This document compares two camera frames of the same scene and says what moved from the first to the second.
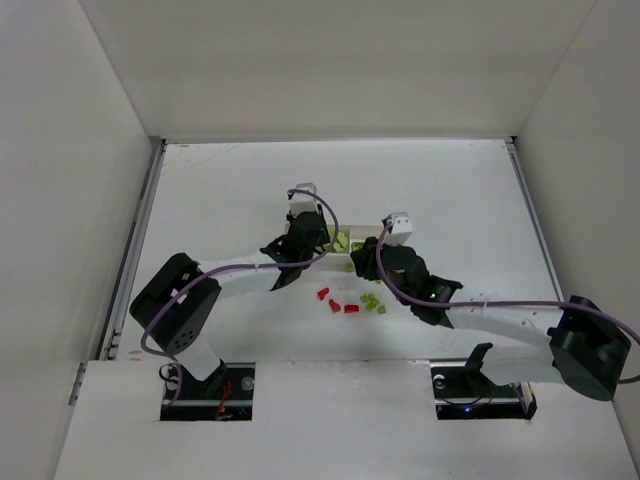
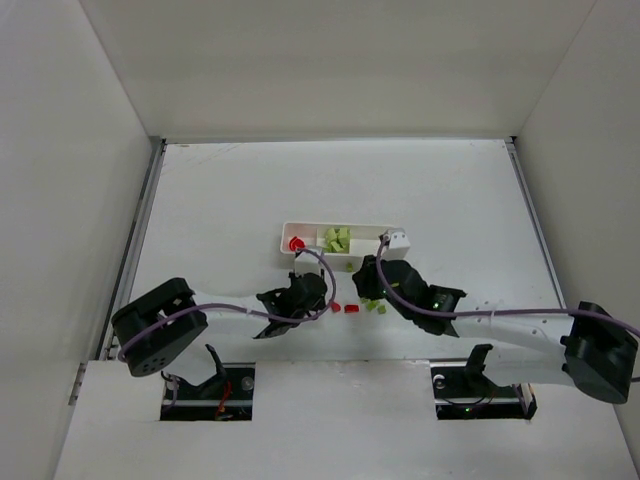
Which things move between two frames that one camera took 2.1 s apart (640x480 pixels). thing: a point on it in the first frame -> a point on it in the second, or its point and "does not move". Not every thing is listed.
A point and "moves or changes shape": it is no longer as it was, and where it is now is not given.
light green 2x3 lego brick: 341,243 moves or changes shape
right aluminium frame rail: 513,149 does not move
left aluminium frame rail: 107,343 does not move
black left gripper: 310,232 -> 310,284
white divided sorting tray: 340,259 does not move
